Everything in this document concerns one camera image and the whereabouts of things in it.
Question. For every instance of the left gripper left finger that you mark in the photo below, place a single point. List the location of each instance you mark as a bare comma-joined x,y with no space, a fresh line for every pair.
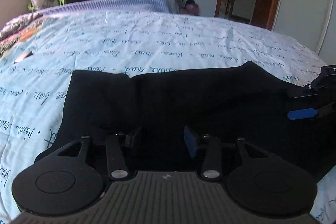
131,140

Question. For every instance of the blue striped blanket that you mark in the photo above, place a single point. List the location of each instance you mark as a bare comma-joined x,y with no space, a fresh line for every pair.
99,5

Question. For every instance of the black pants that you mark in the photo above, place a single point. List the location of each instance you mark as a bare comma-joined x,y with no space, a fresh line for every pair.
227,103

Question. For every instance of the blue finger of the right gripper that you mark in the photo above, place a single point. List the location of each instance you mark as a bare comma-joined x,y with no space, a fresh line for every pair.
302,114

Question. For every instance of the white script-print duvet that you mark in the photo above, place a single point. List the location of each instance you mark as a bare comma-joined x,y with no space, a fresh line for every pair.
132,43

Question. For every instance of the black power adapter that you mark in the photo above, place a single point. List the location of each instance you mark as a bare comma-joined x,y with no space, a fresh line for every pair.
23,56

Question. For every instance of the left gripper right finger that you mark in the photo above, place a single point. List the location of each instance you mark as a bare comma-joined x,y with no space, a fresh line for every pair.
190,142

